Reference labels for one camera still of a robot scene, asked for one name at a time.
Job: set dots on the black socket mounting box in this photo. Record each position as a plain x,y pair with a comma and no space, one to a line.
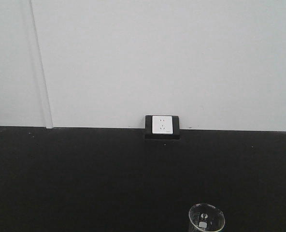
150,135

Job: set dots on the clear glass beaker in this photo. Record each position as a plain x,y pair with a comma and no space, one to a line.
204,217

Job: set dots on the white wall power socket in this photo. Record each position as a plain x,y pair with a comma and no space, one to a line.
162,125

